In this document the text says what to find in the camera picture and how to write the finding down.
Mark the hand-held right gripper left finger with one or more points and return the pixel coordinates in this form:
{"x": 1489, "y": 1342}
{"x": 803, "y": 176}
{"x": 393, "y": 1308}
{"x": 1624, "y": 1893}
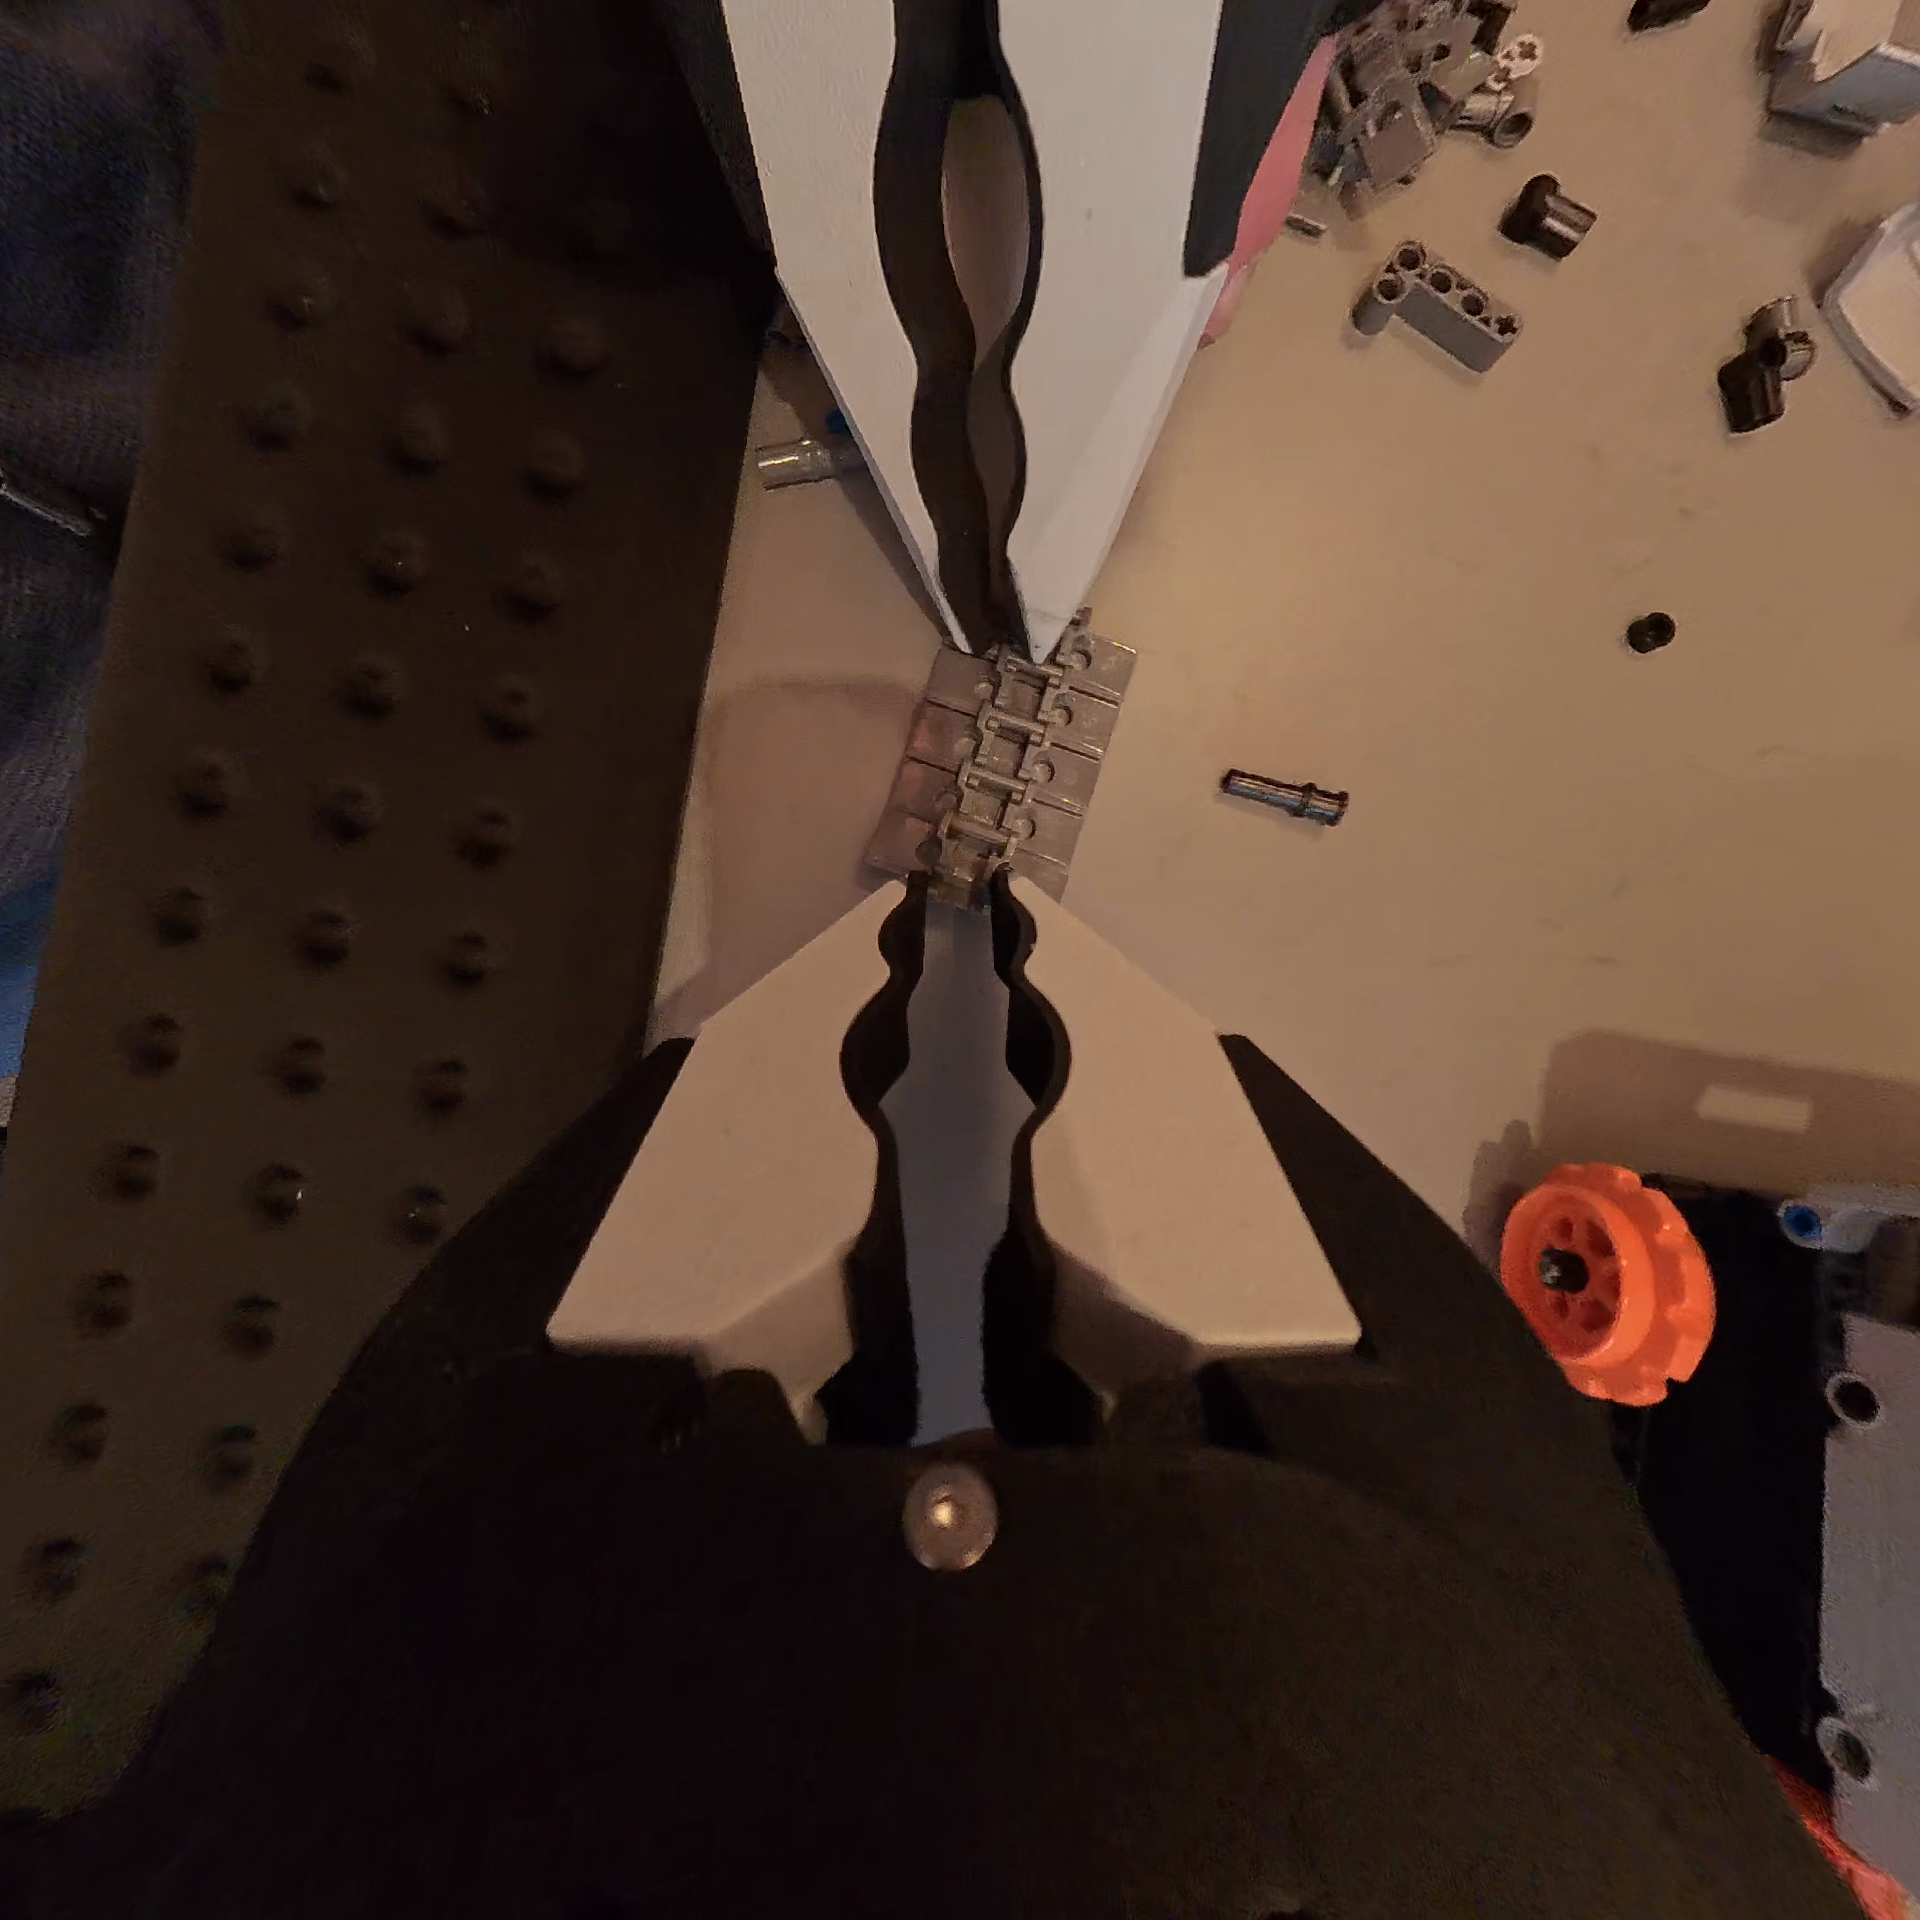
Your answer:
{"x": 704, "y": 1201}

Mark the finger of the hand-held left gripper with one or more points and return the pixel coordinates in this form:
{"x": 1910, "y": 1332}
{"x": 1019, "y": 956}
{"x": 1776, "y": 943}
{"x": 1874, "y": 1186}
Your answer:
{"x": 819, "y": 181}
{"x": 1119, "y": 225}

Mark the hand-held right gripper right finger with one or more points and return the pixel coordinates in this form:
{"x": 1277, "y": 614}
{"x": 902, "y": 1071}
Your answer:
{"x": 1200, "y": 1201}

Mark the small black pin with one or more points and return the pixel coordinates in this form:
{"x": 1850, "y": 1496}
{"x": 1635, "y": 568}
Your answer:
{"x": 1282, "y": 796}
{"x": 1664, "y": 13}

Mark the grey clip plate assembly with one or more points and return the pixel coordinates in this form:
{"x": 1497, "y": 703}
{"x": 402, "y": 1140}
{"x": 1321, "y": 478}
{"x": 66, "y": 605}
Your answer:
{"x": 1003, "y": 750}

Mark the person's left hand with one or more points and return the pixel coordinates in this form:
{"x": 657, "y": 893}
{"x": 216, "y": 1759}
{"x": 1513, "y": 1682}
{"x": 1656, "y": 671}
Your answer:
{"x": 1299, "y": 166}

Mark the pile of grey clip plates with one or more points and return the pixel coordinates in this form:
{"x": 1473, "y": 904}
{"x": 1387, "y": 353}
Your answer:
{"x": 1410, "y": 105}

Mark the grey tube connector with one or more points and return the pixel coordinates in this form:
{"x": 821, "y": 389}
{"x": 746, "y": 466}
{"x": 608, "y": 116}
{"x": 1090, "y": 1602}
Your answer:
{"x": 803, "y": 460}

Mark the grey perforated beam assembly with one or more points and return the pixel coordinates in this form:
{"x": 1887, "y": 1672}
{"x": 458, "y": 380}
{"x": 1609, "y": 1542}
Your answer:
{"x": 1440, "y": 308}

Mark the black round connector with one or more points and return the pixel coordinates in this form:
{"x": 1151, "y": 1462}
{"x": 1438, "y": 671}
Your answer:
{"x": 1547, "y": 217}

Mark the black toy car orange wheels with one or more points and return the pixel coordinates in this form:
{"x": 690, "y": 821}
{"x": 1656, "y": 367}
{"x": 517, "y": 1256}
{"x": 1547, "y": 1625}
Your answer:
{"x": 1605, "y": 1282}

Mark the black dimpled foam pad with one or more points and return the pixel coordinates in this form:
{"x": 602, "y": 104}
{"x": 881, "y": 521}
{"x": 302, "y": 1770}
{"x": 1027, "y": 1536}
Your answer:
{"x": 375, "y": 750}

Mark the black and grey connector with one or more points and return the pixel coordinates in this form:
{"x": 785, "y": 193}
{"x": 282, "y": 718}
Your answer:
{"x": 1762, "y": 369}

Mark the pale grey angled panel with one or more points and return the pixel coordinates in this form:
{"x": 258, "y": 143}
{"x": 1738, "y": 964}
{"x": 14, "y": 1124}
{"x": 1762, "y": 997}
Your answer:
{"x": 1845, "y": 61}

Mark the pale curved panel with pins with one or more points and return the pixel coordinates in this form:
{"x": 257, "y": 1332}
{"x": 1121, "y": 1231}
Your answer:
{"x": 1882, "y": 301}

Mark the person's leg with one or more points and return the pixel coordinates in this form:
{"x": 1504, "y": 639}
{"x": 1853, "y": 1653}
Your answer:
{"x": 77, "y": 452}

